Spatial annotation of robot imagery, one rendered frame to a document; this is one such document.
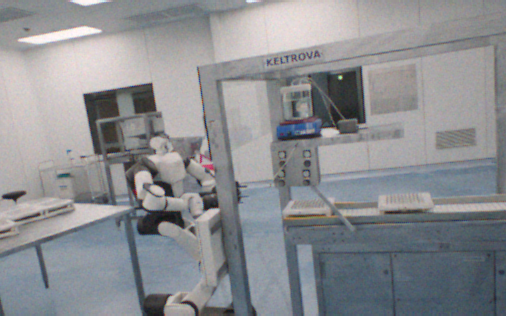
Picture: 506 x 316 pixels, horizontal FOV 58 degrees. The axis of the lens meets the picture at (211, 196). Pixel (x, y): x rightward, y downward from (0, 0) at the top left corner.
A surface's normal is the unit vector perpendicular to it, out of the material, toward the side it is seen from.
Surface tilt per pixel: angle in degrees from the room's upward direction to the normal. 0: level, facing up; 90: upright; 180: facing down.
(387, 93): 90
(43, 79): 90
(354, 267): 90
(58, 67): 90
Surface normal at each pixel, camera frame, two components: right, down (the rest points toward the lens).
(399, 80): -0.21, 0.23
